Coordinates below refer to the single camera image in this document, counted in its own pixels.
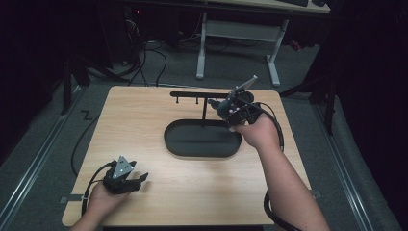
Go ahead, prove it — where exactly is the black floor cable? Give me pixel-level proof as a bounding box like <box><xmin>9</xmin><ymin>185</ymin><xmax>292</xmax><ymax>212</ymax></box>
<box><xmin>70</xmin><ymin>110</ymin><xmax>101</xmax><ymax>177</ymax></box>

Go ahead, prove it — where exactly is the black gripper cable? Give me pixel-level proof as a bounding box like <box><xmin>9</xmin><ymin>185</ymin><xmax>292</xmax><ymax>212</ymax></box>
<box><xmin>81</xmin><ymin>161</ymin><xmax>115</xmax><ymax>217</ymax></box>
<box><xmin>244</xmin><ymin>99</ymin><xmax>304</xmax><ymax>231</ymax></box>

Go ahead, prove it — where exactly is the black key rack with tray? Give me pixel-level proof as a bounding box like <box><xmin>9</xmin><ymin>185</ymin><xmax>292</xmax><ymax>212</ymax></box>
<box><xmin>163</xmin><ymin>90</ymin><xmax>243</xmax><ymax>159</ymax></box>

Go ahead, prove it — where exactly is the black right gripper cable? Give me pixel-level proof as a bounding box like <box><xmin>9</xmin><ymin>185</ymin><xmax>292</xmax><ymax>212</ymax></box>
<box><xmin>244</xmin><ymin>99</ymin><xmax>304</xmax><ymax>231</ymax></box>

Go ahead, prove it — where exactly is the black metal stand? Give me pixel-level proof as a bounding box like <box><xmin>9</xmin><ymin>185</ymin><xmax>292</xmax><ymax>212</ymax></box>
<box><xmin>280</xmin><ymin>72</ymin><xmax>342</xmax><ymax>137</ymax></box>
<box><xmin>60</xmin><ymin>57</ymin><xmax>91</xmax><ymax>116</ymax></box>

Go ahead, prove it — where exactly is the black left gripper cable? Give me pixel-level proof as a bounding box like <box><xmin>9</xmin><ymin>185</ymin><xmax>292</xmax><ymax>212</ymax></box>
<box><xmin>81</xmin><ymin>161</ymin><xmax>115</xmax><ymax>217</ymax></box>

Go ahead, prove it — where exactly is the metal floor rail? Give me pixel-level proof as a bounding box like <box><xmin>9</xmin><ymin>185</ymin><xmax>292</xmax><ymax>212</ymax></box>
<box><xmin>312</xmin><ymin>103</ymin><xmax>377</xmax><ymax>231</ymax></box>
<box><xmin>0</xmin><ymin>86</ymin><xmax>85</xmax><ymax>225</ymax></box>

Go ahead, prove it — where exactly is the bundle of black cables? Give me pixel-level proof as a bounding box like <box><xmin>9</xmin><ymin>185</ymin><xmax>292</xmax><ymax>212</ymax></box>
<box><xmin>123</xmin><ymin>17</ymin><xmax>168</xmax><ymax>88</ymax></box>

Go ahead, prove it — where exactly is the white-legged wooden desk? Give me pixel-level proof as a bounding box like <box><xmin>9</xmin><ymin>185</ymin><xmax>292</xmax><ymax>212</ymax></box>
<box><xmin>194</xmin><ymin>0</ymin><xmax>331</xmax><ymax>89</ymax></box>

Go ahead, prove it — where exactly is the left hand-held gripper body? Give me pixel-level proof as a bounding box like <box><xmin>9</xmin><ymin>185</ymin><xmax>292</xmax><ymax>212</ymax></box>
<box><xmin>102</xmin><ymin>155</ymin><xmax>142</xmax><ymax>195</ymax></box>

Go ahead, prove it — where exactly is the person's left hand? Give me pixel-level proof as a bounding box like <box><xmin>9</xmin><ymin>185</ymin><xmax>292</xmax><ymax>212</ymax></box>
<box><xmin>86</xmin><ymin>182</ymin><xmax>130</xmax><ymax>220</ymax></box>

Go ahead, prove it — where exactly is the person's right hand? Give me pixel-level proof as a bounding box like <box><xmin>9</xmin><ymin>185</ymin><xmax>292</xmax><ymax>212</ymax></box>
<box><xmin>228</xmin><ymin>113</ymin><xmax>282</xmax><ymax>152</ymax></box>

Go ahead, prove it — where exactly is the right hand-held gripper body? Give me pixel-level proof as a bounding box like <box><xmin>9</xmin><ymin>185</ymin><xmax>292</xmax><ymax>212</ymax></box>
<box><xmin>224</xmin><ymin>74</ymin><xmax>263</xmax><ymax>127</ymax></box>

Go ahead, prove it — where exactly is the black keyboard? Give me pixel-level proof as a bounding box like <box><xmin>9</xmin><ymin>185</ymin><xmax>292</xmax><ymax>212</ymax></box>
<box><xmin>278</xmin><ymin>0</ymin><xmax>310</xmax><ymax>8</ymax></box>

